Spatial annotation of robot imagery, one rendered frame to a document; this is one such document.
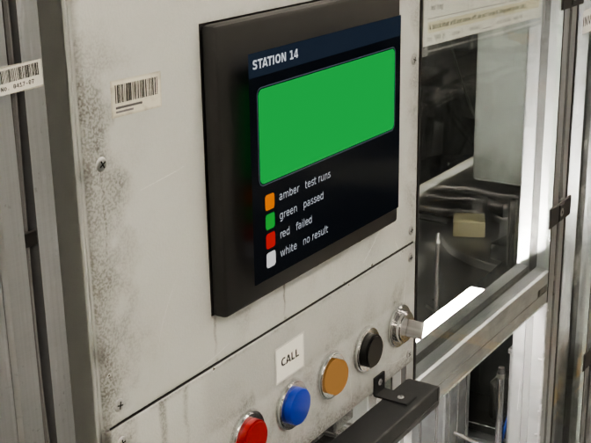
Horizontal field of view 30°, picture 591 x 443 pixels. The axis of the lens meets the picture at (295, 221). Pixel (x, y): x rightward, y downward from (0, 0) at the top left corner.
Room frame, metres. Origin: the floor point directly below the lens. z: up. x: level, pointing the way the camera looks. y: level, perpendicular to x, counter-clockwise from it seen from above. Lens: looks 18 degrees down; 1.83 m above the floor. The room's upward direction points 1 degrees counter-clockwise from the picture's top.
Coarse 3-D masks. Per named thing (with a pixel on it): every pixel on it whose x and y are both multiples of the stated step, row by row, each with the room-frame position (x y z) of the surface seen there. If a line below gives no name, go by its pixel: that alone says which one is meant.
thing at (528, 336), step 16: (560, 176) 1.31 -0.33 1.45; (560, 192) 1.31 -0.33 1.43; (528, 320) 1.31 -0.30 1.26; (528, 336) 1.31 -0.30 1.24; (528, 352) 1.31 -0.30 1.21; (528, 368) 1.31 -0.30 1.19; (528, 384) 1.30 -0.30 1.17; (528, 400) 1.30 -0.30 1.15; (528, 416) 1.30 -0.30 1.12; (544, 432) 1.31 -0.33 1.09
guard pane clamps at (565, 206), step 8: (568, 0) 1.29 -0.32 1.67; (576, 0) 1.31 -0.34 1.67; (568, 8) 1.30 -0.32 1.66; (568, 200) 1.33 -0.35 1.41; (552, 208) 1.29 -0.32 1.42; (560, 208) 1.30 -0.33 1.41; (568, 208) 1.33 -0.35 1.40; (552, 216) 1.29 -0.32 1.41; (560, 216) 1.31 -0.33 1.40; (552, 224) 1.29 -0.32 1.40; (584, 360) 1.43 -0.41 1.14; (584, 368) 1.43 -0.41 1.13
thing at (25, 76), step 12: (36, 60) 0.60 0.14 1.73; (0, 72) 0.58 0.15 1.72; (12, 72) 0.58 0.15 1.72; (24, 72) 0.59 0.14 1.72; (36, 72) 0.60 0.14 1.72; (0, 84) 0.57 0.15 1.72; (12, 84) 0.58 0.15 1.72; (24, 84) 0.59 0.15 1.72; (36, 84) 0.60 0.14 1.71; (0, 96) 0.57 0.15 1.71
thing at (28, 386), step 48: (0, 0) 0.58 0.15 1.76; (0, 48) 0.58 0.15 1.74; (0, 144) 0.57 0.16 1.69; (48, 144) 0.60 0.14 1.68; (0, 192) 0.57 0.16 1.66; (48, 192) 0.60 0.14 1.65; (0, 240) 0.57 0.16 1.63; (48, 240) 0.60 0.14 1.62; (48, 288) 0.59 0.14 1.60; (48, 336) 0.59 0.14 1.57; (48, 384) 0.59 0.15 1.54; (48, 432) 0.59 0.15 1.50; (432, 432) 1.45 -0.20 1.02
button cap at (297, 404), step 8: (296, 392) 0.77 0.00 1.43; (304, 392) 0.78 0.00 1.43; (288, 400) 0.77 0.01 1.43; (296, 400) 0.77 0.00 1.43; (304, 400) 0.78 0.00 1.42; (288, 408) 0.77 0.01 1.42; (296, 408) 0.77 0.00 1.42; (304, 408) 0.78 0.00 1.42; (288, 416) 0.77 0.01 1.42; (296, 416) 0.77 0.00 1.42; (304, 416) 0.78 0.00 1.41; (296, 424) 0.77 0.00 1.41
